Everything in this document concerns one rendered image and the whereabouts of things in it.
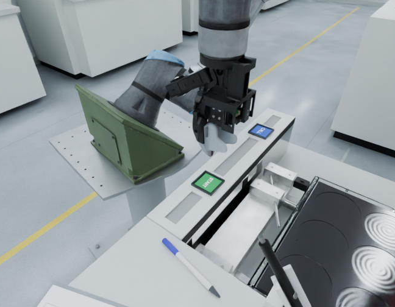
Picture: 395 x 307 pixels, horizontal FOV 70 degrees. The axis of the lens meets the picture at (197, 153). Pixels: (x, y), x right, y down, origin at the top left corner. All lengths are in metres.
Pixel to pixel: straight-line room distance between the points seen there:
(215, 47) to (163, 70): 0.49
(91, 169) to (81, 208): 1.07
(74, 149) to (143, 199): 0.31
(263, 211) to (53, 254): 1.37
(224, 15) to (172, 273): 0.40
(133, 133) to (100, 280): 0.39
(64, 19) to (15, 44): 0.68
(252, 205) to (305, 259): 0.18
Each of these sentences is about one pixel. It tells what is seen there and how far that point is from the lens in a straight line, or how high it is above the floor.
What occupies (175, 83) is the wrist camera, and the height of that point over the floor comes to 1.19.
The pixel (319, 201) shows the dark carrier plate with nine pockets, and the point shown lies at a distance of 0.74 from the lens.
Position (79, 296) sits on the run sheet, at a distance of 0.52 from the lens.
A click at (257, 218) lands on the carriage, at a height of 0.88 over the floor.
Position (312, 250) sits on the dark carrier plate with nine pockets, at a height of 0.90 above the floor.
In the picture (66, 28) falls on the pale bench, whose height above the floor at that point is 0.58.
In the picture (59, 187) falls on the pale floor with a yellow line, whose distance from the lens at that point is 2.19.
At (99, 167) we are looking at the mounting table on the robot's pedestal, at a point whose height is 0.82.
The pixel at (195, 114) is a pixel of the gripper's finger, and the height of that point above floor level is 1.16.
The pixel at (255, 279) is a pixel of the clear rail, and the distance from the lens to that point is 0.58.
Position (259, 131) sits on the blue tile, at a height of 0.96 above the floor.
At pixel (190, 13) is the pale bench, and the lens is 5.01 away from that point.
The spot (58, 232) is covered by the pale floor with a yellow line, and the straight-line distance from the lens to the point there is 1.92.
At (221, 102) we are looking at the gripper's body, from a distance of 0.45.
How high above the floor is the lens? 1.41
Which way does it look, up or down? 39 degrees down
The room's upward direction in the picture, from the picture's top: straight up
